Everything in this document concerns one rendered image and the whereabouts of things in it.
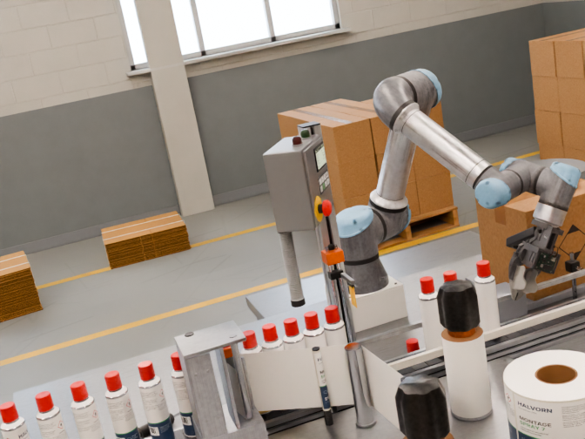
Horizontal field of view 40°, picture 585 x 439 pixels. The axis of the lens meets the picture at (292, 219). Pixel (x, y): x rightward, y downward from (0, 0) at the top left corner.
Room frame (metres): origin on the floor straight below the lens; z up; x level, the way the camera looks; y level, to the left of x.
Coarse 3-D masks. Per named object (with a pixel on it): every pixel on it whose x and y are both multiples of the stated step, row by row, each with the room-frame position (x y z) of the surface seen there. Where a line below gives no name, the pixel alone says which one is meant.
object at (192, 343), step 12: (228, 324) 1.64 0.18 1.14; (180, 336) 1.62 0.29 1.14; (192, 336) 1.61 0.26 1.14; (204, 336) 1.59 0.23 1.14; (216, 336) 1.58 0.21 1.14; (228, 336) 1.57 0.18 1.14; (240, 336) 1.56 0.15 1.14; (180, 348) 1.55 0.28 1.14; (192, 348) 1.54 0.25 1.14; (204, 348) 1.53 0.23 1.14; (216, 348) 1.53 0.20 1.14
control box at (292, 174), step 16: (288, 144) 1.85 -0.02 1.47; (304, 144) 1.81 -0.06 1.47; (272, 160) 1.78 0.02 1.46; (288, 160) 1.76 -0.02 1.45; (304, 160) 1.76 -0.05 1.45; (272, 176) 1.78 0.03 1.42; (288, 176) 1.77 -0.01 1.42; (304, 176) 1.75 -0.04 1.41; (272, 192) 1.78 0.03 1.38; (288, 192) 1.77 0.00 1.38; (304, 192) 1.76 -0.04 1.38; (272, 208) 1.78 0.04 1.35; (288, 208) 1.77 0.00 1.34; (304, 208) 1.76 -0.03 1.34; (288, 224) 1.77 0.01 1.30; (304, 224) 1.76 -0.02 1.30
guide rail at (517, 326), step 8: (576, 304) 1.90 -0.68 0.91; (584, 304) 1.90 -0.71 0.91; (552, 312) 1.88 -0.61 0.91; (560, 312) 1.88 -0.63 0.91; (568, 312) 1.89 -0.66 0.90; (528, 320) 1.86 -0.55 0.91; (536, 320) 1.86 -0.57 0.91; (544, 320) 1.87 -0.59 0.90; (496, 328) 1.84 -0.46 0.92; (504, 328) 1.84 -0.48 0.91; (512, 328) 1.84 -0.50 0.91; (520, 328) 1.85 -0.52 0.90; (488, 336) 1.82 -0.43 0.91; (496, 336) 1.83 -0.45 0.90; (424, 352) 1.79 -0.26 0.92; (432, 352) 1.78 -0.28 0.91; (440, 352) 1.79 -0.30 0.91; (400, 360) 1.77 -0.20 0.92; (408, 360) 1.76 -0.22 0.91; (416, 360) 1.77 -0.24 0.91; (424, 360) 1.78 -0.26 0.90; (400, 368) 1.76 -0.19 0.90
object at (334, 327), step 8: (328, 312) 1.75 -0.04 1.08; (336, 312) 1.75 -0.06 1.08; (328, 320) 1.75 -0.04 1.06; (336, 320) 1.75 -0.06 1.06; (328, 328) 1.75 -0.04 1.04; (336, 328) 1.74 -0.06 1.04; (344, 328) 1.75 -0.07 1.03; (328, 336) 1.75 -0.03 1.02; (336, 336) 1.74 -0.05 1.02; (344, 336) 1.75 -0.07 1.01; (328, 344) 1.75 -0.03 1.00; (336, 344) 1.74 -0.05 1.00; (344, 344) 1.75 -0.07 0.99
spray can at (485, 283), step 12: (480, 264) 1.86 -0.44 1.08; (480, 276) 1.86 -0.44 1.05; (492, 276) 1.87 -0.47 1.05; (480, 288) 1.86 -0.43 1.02; (492, 288) 1.85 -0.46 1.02; (480, 300) 1.86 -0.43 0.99; (492, 300) 1.85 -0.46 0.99; (480, 312) 1.87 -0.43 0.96; (492, 312) 1.85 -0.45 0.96; (480, 324) 1.87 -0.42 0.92; (492, 324) 1.85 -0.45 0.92
